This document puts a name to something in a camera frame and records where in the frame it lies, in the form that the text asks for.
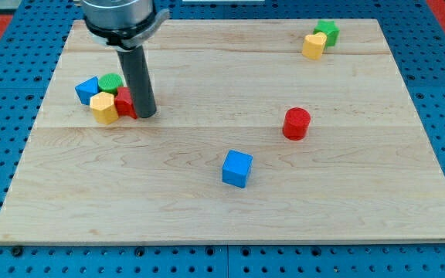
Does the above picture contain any blue triangle block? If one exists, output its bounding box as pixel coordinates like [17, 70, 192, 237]
[75, 76, 99, 106]

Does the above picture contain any red cylinder block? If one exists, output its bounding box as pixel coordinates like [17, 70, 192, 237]
[282, 107, 311, 141]

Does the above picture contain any green star block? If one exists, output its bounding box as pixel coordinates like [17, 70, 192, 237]
[313, 19, 340, 47]

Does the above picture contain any yellow heart block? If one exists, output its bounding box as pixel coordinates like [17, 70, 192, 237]
[301, 32, 328, 60]

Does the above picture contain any green cylinder block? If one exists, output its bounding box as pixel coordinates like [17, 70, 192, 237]
[98, 73, 124, 95]

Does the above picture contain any red block behind rod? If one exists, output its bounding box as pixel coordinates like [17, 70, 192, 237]
[114, 86, 138, 119]

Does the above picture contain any blue cube block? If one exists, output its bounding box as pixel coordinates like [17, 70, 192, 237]
[222, 150, 253, 188]

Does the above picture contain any yellow hexagon block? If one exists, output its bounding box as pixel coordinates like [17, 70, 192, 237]
[90, 92, 119, 124]

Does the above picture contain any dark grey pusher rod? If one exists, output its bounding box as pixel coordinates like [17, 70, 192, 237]
[117, 46, 157, 118]

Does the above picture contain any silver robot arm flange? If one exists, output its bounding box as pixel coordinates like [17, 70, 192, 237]
[80, 0, 170, 52]

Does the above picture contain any light wooden board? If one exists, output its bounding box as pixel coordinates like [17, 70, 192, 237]
[0, 19, 445, 246]

